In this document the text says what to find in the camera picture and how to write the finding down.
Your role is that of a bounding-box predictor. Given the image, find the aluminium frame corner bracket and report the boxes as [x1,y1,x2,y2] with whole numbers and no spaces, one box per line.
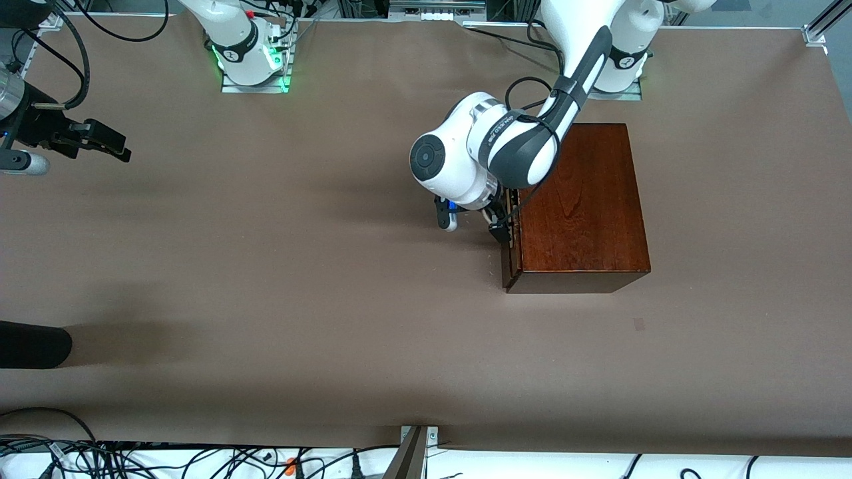
[802,0,852,47]

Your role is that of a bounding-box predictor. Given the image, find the grey metal camera post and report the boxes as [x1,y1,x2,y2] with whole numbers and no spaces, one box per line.
[383,424,440,479]

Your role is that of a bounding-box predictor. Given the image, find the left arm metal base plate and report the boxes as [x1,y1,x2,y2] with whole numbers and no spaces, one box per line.
[586,80,644,102]

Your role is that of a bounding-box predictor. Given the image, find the black base power cable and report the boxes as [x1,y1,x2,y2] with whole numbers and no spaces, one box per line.
[463,20,561,55]

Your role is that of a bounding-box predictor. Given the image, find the dark brown wooden cabinet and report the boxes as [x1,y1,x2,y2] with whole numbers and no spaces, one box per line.
[504,122,652,295]

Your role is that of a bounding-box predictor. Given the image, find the wooden drawer with white handle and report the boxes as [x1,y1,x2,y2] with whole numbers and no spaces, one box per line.
[501,190,523,288]

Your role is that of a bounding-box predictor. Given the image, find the black padded cylinder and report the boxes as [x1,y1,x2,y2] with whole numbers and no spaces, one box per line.
[0,321,73,370]

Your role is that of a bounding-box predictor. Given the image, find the aluminium frame rail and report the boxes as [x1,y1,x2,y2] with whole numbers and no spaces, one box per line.
[0,10,65,74]

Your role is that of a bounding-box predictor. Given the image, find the black arched floor cable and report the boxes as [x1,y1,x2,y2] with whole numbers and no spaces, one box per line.
[0,407,101,446]

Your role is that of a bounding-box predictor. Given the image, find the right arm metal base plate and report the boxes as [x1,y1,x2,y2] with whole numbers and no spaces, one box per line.
[221,27,294,94]

